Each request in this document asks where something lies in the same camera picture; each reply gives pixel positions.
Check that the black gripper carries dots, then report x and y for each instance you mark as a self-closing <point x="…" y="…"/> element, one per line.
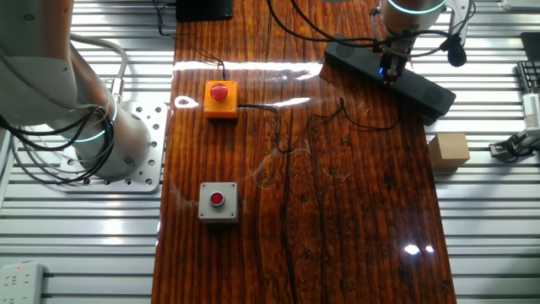
<point x="398" y="52"/>

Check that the blue-lit speaker knob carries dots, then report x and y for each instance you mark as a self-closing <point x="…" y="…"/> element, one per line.
<point x="381" y="72"/>

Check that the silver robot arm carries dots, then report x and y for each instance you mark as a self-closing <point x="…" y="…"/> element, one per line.
<point x="38" y="63"/>

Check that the black speaker bar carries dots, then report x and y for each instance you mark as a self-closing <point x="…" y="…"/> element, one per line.
<point x="422" y="90"/>

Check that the small wooden block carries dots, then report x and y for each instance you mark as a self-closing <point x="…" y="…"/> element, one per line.
<point x="448" y="151"/>

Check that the black keyboard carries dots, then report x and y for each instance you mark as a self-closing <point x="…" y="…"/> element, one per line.
<point x="529" y="76"/>

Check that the black clamp tool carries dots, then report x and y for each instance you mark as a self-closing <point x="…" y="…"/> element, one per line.
<point x="512" y="145"/>

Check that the brown wooden board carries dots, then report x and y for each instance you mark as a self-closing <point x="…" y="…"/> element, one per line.
<point x="358" y="211"/>

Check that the dark flat panel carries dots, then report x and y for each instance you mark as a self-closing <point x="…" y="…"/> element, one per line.
<point x="530" y="44"/>

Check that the orange emergency stop button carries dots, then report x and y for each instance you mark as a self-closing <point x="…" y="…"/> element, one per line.
<point x="220" y="99"/>

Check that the grey box red button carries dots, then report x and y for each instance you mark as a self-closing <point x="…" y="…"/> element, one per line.
<point x="218" y="202"/>

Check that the white power strip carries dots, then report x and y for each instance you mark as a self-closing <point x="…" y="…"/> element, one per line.
<point x="19" y="283"/>

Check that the silver finned camera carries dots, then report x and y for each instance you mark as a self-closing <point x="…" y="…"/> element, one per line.
<point x="532" y="110"/>

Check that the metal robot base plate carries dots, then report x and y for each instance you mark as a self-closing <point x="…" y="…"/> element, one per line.
<point x="149" y="126"/>

